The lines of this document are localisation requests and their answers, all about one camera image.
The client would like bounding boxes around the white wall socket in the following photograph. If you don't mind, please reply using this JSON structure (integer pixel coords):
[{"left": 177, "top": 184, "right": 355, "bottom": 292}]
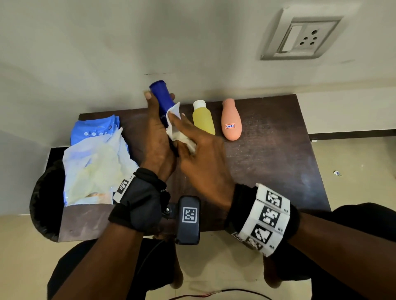
[{"left": 260, "top": 7, "right": 343, "bottom": 61}]

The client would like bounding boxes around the black wrist camera with marker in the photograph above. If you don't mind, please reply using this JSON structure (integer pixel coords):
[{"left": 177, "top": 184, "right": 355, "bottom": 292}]
[{"left": 163, "top": 195, "right": 201, "bottom": 246}]

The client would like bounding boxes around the blue bottle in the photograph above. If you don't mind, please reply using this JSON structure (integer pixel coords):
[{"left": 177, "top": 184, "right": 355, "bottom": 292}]
[{"left": 149, "top": 80, "right": 176, "bottom": 129}]

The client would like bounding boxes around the peach bottle with label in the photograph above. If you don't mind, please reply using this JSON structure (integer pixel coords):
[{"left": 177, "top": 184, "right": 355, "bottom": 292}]
[{"left": 221, "top": 98, "right": 243, "bottom": 142}]

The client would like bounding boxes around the person's left hand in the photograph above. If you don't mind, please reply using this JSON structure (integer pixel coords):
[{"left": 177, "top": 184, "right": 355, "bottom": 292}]
[{"left": 143, "top": 90, "right": 178, "bottom": 183}]

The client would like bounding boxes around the black left wrist band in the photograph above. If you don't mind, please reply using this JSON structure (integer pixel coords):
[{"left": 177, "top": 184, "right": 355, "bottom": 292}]
[{"left": 108, "top": 168, "right": 171, "bottom": 234}]

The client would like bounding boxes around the white wipe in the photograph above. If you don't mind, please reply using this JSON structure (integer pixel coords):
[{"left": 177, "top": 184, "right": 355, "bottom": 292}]
[{"left": 166, "top": 102, "right": 197, "bottom": 155}]

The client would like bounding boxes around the person's right forearm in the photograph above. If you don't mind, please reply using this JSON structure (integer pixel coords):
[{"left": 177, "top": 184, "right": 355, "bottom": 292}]
[{"left": 287, "top": 213, "right": 396, "bottom": 300}]

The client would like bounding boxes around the blue wipes packet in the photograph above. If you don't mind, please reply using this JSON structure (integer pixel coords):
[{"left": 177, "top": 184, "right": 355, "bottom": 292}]
[{"left": 70, "top": 115, "right": 121, "bottom": 146}]

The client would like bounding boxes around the right wrist band with markers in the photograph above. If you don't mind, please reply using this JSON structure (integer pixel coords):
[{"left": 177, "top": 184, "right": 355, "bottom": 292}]
[{"left": 224, "top": 183, "right": 301, "bottom": 258}]

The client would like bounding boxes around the yellow bottle with white cap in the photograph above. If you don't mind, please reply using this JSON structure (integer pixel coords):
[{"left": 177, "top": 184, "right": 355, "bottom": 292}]
[{"left": 192, "top": 100, "right": 216, "bottom": 136}]

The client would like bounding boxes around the white plastic bag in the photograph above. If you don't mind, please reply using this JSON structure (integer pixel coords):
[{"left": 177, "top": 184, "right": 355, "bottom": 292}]
[{"left": 62, "top": 127, "right": 140, "bottom": 207}]

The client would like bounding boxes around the red cable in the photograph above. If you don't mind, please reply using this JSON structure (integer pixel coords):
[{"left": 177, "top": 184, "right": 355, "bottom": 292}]
[{"left": 167, "top": 288, "right": 273, "bottom": 300}]

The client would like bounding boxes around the person's right hand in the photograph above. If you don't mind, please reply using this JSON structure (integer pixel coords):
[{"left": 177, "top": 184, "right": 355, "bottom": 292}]
[{"left": 167, "top": 112, "right": 236, "bottom": 211}]

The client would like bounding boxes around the black trash bin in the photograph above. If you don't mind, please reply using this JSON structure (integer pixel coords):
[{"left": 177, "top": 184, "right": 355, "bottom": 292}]
[{"left": 29, "top": 159, "right": 66, "bottom": 243}]

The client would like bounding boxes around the person's left forearm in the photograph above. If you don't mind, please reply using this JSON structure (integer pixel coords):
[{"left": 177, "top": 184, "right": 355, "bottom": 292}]
[{"left": 52, "top": 222, "right": 145, "bottom": 300}]

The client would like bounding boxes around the person's right leg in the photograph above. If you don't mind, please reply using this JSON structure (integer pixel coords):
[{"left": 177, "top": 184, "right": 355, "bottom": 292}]
[{"left": 263, "top": 202, "right": 396, "bottom": 300}]

